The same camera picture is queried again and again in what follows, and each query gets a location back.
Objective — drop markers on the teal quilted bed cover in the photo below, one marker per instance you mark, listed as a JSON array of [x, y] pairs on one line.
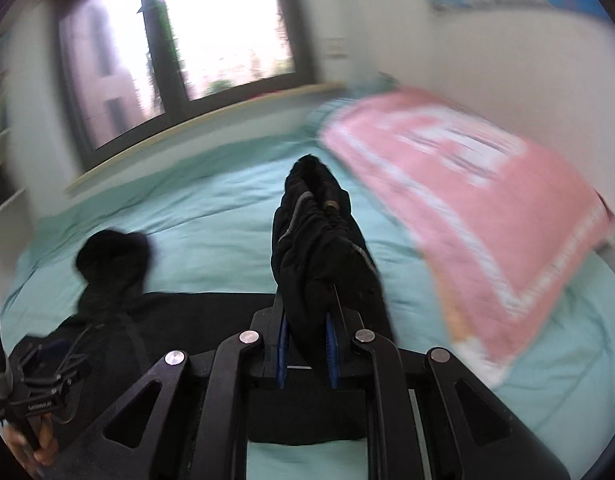
[[210, 218]]

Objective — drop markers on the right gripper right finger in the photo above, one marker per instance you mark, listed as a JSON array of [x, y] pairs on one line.
[[342, 358]]

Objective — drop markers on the white wall socket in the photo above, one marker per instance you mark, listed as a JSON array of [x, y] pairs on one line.
[[335, 48]]

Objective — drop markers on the person's left hand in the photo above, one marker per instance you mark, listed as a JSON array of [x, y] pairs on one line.
[[33, 461]]

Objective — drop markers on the black hooded jacket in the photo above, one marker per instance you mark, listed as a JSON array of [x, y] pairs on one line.
[[320, 263]]

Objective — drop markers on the pink patterned pillow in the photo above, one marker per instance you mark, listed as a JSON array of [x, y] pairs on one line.
[[502, 222]]

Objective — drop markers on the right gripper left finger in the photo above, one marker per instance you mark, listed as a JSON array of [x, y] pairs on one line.
[[271, 324]]

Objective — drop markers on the dark framed window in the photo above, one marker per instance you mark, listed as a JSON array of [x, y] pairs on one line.
[[131, 69]]

